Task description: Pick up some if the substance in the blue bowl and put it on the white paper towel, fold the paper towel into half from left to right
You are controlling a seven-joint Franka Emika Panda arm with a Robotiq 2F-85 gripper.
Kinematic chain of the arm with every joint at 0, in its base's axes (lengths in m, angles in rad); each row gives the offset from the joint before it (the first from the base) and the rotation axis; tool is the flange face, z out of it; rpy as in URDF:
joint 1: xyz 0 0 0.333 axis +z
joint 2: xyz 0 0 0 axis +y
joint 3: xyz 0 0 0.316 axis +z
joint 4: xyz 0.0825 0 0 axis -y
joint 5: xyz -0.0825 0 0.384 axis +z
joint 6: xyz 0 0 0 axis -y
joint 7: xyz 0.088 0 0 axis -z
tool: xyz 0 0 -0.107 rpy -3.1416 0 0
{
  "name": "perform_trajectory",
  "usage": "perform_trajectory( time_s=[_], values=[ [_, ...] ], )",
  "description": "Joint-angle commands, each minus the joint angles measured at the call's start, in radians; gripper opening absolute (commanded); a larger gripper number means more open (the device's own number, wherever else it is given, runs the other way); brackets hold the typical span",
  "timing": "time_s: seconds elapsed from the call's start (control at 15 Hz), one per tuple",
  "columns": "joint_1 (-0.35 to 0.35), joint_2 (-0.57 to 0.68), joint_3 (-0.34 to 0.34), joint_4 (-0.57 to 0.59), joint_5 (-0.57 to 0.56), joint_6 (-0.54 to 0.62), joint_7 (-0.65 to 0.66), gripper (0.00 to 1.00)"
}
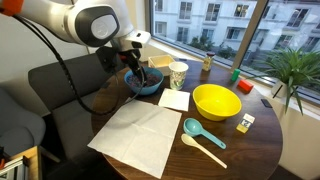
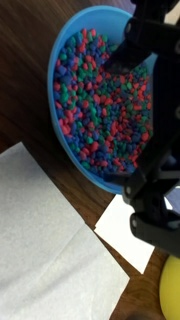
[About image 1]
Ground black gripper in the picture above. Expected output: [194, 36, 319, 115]
[117, 48, 148, 84]

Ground large white paper towel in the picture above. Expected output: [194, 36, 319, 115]
[87, 96, 183, 180]

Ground colourful beads in bowl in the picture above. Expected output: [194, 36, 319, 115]
[128, 71, 162, 89]

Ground blue bowl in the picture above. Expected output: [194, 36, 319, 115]
[123, 66, 165, 96]

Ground yellow bowl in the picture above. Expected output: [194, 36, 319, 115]
[192, 83, 243, 122]

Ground white wooden box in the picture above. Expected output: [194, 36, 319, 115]
[147, 54, 177, 77]

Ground printed paper cup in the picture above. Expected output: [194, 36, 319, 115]
[168, 61, 190, 91]

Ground small white folded napkin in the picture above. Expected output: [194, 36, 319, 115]
[157, 87, 191, 112]

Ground spice jar with dark lid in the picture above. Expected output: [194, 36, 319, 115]
[201, 51, 216, 72]

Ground teal measuring scoop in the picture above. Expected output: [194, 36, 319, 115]
[183, 117, 227, 150]

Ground white apartment building outside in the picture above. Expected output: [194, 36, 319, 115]
[149, 0, 320, 101]

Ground cream plastic spoon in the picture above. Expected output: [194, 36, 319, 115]
[180, 133, 228, 170]

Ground dark grey sofa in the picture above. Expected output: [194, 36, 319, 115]
[28, 53, 134, 162]

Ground green block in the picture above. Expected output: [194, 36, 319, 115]
[230, 68, 241, 83]

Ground red block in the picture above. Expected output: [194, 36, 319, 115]
[236, 78, 255, 94]

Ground yellow and white small box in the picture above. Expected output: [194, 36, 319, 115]
[235, 112, 256, 134]

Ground light grey chair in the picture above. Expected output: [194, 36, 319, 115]
[0, 87, 47, 158]

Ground wooden cart with aluminium rails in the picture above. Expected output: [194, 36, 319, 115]
[0, 145, 43, 180]

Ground potted green plant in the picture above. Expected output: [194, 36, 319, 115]
[248, 46, 320, 116]

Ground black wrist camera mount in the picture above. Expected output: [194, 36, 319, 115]
[95, 45, 118, 74]

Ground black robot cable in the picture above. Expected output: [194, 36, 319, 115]
[13, 14, 148, 116]

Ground window frame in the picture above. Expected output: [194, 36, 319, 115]
[143, 0, 320, 108]

